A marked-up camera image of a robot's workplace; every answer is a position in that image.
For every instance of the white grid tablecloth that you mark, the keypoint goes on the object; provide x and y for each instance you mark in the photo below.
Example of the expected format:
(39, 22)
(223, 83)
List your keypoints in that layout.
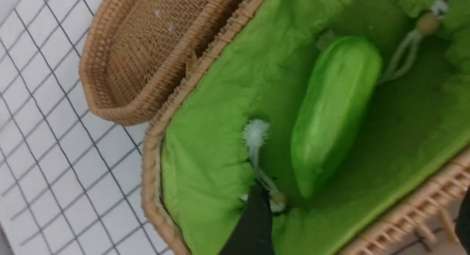
(70, 181)

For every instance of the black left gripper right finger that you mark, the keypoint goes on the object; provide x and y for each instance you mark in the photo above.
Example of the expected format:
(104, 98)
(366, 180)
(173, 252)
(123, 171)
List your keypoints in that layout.
(462, 222)

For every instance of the wicker basket green lining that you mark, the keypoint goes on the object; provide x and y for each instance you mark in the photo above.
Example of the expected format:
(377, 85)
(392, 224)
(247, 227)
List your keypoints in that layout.
(229, 127)

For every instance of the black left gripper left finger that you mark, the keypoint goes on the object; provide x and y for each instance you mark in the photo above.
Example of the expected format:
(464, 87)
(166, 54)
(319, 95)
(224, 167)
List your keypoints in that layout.
(253, 232)

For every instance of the wicker basket lid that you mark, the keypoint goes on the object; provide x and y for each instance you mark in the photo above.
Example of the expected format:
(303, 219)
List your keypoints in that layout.
(137, 52)

